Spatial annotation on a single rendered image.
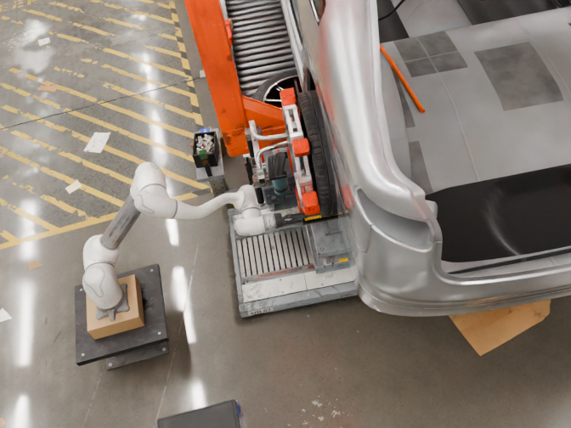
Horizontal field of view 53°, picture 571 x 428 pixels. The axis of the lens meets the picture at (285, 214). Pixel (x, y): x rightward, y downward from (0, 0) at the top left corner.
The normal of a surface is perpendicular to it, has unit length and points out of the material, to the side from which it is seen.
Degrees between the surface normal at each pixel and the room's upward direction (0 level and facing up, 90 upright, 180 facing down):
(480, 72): 2
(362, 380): 0
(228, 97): 90
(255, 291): 0
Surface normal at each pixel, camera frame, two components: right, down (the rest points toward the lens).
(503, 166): -0.07, -0.41
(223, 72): 0.15, 0.77
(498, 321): -0.11, -0.61
